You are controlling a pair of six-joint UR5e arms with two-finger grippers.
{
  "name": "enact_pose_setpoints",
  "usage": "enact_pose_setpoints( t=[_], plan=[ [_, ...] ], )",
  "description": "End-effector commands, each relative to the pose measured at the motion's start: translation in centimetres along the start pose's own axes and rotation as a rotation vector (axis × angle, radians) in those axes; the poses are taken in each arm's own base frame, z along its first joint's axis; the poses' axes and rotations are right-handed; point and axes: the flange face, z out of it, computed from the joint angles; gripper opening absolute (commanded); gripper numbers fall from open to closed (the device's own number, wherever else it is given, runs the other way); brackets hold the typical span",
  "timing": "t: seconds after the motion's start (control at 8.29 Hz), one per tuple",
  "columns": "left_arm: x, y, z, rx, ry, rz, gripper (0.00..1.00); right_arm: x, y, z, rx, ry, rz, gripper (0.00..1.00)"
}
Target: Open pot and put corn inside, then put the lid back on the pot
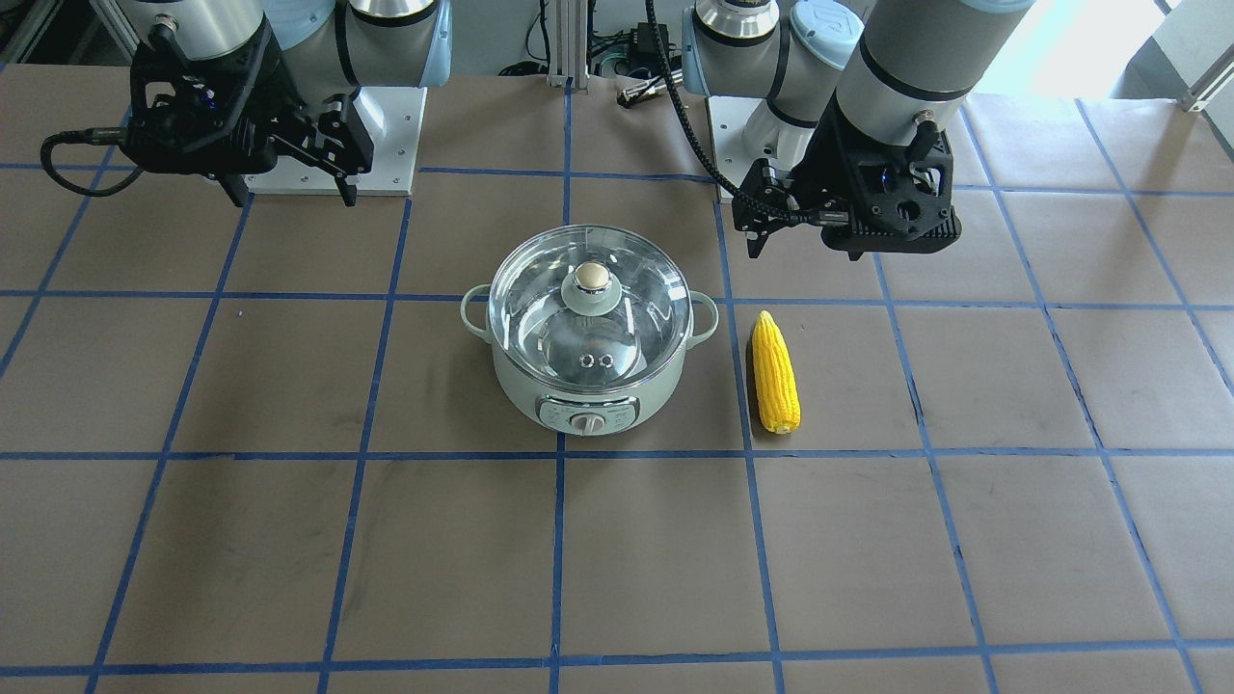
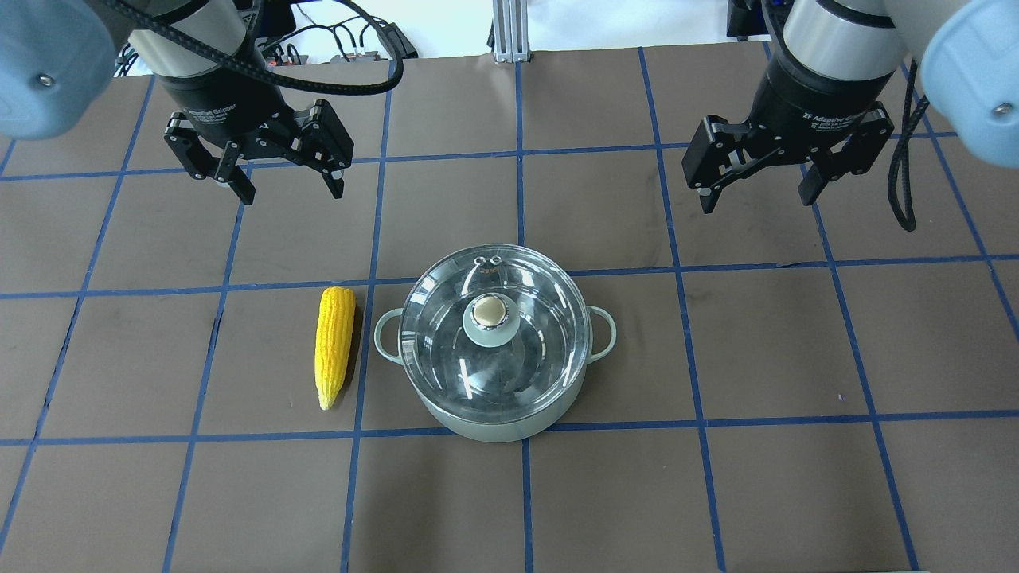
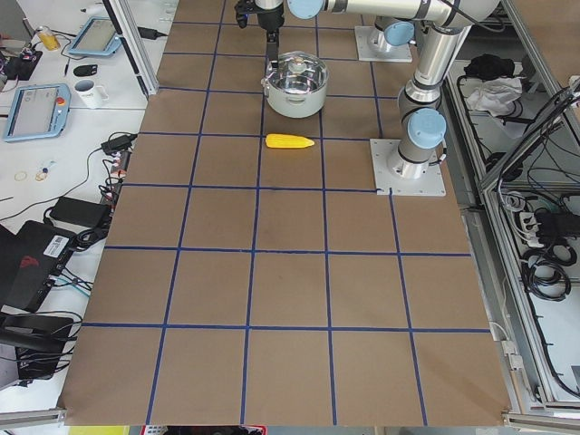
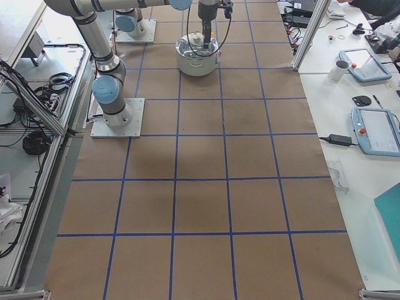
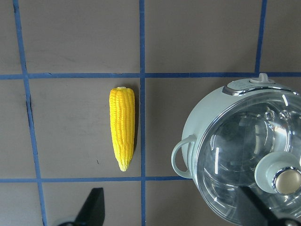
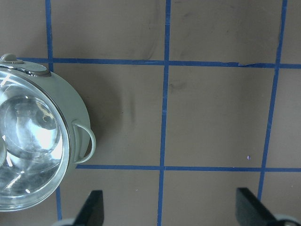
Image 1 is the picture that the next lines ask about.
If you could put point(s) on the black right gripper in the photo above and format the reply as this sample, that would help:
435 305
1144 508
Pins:
273 90

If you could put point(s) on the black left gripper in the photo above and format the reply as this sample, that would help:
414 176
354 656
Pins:
831 159

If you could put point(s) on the yellow corn cob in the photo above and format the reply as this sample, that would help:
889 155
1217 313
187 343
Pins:
775 381

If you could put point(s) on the glass pot lid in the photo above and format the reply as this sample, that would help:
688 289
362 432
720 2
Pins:
591 264

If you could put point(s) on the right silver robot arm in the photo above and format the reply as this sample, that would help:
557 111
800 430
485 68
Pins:
327 46

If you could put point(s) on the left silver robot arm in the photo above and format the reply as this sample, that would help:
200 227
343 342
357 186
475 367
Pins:
855 112

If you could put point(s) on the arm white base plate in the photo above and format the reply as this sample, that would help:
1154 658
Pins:
746 128
393 117

